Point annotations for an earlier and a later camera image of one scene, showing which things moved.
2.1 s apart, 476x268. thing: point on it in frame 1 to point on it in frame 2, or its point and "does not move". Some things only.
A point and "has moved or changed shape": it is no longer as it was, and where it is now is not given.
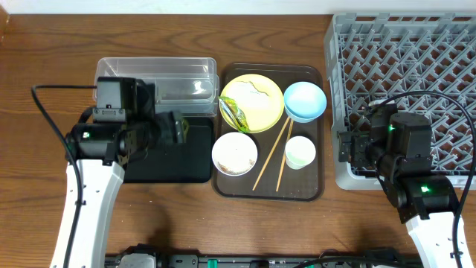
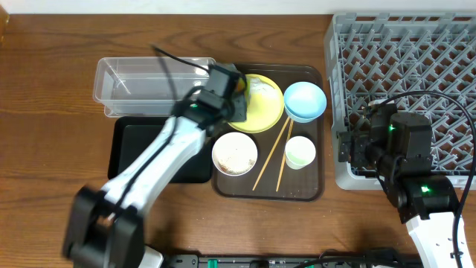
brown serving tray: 268,140 does not move
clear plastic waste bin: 187,85 does not move
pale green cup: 299,151 does not move
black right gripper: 361,141 does not move
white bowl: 234,153 does not move
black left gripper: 177,126 to 239,108
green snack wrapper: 234,114 has moved or changed shape
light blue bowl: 304,102 does not move
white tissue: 247,89 has moved or changed shape
